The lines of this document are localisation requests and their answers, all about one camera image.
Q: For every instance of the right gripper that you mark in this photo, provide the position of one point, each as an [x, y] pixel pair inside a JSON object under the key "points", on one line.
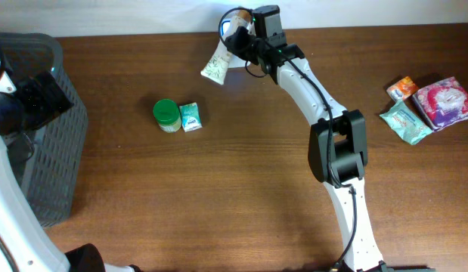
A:
{"points": [[237, 41]]}

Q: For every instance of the white tube with cork cap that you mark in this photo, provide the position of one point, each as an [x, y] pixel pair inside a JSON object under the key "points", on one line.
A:
{"points": [[222, 60]]}

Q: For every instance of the small teal tissue pack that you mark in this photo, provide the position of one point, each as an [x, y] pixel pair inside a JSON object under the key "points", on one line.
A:
{"points": [[190, 117]]}

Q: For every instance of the green lid jar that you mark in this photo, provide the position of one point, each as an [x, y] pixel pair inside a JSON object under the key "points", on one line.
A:
{"points": [[167, 115]]}

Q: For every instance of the orange tissue pack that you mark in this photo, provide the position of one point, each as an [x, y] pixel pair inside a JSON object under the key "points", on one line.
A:
{"points": [[402, 89]]}

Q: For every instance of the teal wet wipes pack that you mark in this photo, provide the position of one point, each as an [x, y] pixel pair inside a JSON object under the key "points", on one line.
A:
{"points": [[405, 123]]}

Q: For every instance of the purple red pad pack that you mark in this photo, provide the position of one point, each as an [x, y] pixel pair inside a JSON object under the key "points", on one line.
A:
{"points": [[442, 103]]}

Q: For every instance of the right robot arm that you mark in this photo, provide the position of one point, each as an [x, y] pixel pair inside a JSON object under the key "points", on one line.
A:
{"points": [[337, 149]]}

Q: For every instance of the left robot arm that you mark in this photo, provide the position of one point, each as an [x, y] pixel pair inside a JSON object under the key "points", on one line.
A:
{"points": [[24, 245]]}

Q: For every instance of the white barcode scanner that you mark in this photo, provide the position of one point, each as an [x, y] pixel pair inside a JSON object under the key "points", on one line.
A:
{"points": [[228, 28]]}

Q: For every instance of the grey plastic mesh basket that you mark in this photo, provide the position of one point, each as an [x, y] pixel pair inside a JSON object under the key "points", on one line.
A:
{"points": [[45, 162]]}

